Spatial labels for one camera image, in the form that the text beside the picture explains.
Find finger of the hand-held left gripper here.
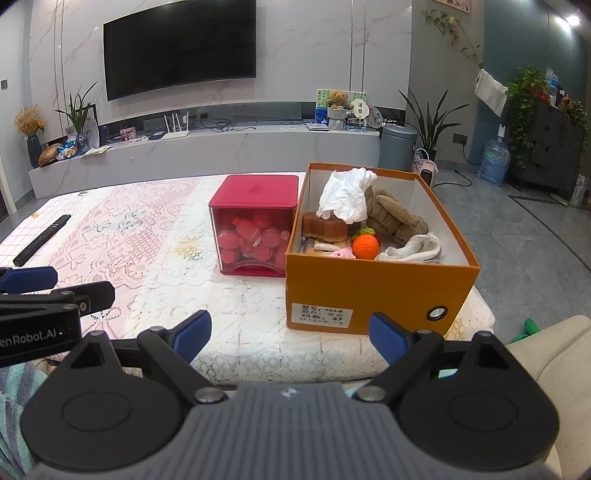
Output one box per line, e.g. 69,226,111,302
0,266,59,295
0,281,116,319

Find black console cables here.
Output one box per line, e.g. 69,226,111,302
213,119,257,132

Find black floor cable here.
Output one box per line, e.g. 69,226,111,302
436,168,472,188

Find green picture card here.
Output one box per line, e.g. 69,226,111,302
315,89,367,125

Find black remote control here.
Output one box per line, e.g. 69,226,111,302
13,214,72,267

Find small pink heater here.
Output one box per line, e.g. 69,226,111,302
412,148,438,188

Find hanging vine plant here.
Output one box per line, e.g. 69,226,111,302
422,8,483,65

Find black wall television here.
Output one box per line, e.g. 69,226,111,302
102,0,257,102

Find blue water bottle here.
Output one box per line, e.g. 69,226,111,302
478,127,511,186

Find orange crochet ball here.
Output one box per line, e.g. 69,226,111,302
352,226,382,259

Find pink white lace bedspread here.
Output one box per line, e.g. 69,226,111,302
0,171,496,386

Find yellow flowers in dark vase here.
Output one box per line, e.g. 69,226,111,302
15,106,45,168

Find white satin-edged pad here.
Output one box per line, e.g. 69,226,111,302
376,233,441,264

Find brown round hat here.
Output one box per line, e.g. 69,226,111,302
38,143,63,167

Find teal patterned cloth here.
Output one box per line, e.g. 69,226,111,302
0,360,61,480

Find white round sign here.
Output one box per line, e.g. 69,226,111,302
351,97,370,127

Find orange cardboard box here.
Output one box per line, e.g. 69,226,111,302
285,161,481,336

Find green bushy pothos plant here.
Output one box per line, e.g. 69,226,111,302
505,67,550,162

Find white cloth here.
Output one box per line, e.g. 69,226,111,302
316,167,377,222

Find red storage box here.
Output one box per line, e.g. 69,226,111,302
209,174,300,278

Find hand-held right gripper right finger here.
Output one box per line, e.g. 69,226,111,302
353,312,527,402

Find green plant in glass vase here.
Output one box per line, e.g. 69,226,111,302
55,82,99,153

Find grey stone television console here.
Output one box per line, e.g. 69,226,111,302
28,124,384,200

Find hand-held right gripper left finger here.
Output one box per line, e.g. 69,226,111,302
60,310,230,405

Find white router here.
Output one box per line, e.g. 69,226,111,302
159,112,191,139

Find beige sofa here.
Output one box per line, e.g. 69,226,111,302
505,315,591,480

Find dark drawer cabinet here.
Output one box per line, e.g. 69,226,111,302
508,99,591,199

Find tall leafy floor plant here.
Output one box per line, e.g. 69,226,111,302
399,90,469,160

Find brown sponge block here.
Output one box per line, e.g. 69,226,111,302
302,211,360,243

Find grey trash can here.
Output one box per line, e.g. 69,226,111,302
379,124,419,172

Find green plastic slippers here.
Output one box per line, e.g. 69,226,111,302
505,318,546,344

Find pile of pink puffs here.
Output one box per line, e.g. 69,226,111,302
217,217,291,273

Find white hanging bag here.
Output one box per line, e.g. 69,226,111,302
475,69,509,117

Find brown fuzzy scarf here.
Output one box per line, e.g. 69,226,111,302
365,185,430,247

